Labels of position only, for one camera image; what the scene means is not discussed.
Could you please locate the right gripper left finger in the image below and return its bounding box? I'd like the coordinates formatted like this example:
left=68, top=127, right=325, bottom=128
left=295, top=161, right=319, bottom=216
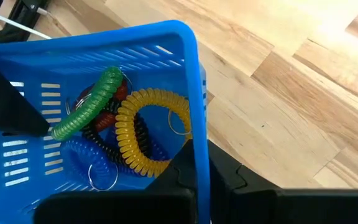
left=34, top=139, right=199, bottom=224

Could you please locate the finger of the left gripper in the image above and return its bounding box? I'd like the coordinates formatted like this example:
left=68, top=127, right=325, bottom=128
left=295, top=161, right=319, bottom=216
left=0, top=51, right=51, bottom=138

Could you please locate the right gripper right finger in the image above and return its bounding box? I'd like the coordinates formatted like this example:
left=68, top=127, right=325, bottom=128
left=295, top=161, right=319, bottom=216
left=208, top=139, right=358, bottom=224

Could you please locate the blue spiral wrist coil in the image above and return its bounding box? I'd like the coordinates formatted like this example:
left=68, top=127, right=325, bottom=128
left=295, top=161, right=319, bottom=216
left=62, top=136, right=142, bottom=192

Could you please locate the orange spiral wrist coil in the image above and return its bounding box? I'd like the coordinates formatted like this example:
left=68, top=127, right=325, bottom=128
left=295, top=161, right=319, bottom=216
left=114, top=88, right=193, bottom=179

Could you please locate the black spiral wrist coil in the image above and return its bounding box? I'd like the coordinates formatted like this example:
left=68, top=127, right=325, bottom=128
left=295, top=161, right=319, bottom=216
left=81, top=99, right=155, bottom=166

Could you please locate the green spiral wrist coil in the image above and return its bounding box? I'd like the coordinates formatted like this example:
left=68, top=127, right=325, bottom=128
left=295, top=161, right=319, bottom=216
left=50, top=67, right=124, bottom=141

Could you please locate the blue plastic slotted basket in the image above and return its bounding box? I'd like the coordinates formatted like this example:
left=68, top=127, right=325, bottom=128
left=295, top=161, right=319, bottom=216
left=0, top=20, right=211, bottom=224

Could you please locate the red spiral wrist coil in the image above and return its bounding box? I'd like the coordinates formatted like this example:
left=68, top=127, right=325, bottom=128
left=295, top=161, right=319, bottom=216
left=73, top=79, right=130, bottom=133

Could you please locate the white floor cable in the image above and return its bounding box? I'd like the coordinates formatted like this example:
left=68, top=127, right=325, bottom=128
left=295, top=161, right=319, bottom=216
left=0, top=6, right=53, bottom=40

